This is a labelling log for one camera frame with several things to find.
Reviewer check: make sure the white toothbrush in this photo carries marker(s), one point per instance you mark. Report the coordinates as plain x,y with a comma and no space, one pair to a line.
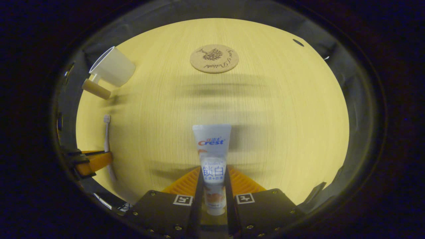
106,132

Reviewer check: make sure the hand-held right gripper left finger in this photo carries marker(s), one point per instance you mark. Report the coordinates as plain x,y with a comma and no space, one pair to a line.
196,205

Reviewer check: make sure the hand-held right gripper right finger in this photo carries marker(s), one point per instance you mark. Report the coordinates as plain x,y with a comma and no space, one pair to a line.
230,205

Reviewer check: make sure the white toothpaste tube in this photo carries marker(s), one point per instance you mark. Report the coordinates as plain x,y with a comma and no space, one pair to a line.
212,146

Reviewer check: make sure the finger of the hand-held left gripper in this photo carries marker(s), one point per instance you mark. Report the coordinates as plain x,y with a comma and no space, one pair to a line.
93,152
96,162

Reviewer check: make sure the round cork coaster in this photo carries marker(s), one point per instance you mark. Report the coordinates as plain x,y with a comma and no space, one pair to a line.
214,58

